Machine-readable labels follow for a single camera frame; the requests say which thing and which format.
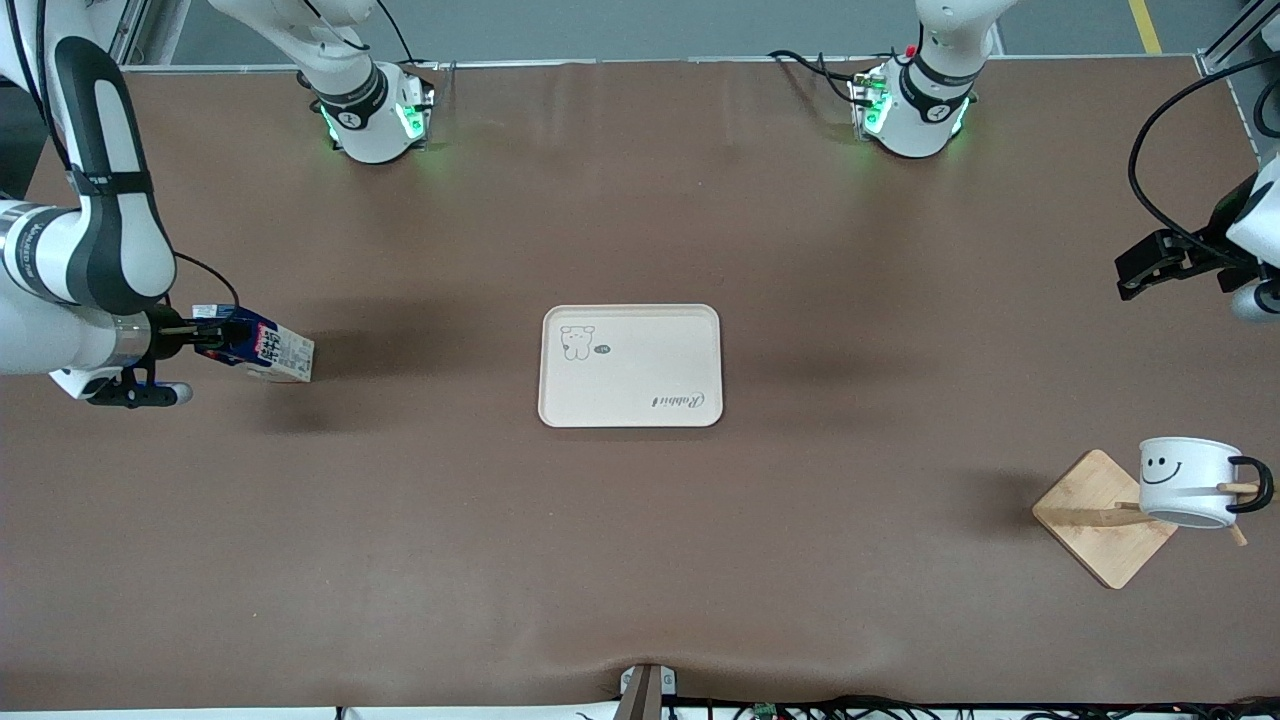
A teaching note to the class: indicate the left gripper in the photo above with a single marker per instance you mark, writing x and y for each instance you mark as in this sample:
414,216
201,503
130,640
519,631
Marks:
1196,256

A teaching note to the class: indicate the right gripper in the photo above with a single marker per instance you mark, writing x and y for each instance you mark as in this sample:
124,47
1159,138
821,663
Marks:
165,339

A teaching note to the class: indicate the blue white milk carton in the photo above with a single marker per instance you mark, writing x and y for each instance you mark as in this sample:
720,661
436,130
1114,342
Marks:
280,355

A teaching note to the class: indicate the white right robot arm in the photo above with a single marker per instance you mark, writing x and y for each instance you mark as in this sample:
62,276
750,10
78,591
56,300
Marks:
100,250

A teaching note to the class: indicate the wooden mug tree stand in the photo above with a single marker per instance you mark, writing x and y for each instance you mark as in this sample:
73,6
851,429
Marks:
1100,530

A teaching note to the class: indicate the brown table mat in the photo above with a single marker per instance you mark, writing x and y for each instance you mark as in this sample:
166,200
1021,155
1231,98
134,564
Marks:
500,540

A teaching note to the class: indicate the cream rectangular Rabbit tray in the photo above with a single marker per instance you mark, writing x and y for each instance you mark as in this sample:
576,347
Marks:
640,370

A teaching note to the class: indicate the aluminium frame profile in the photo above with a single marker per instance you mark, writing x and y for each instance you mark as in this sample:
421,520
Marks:
1235,40
130,30

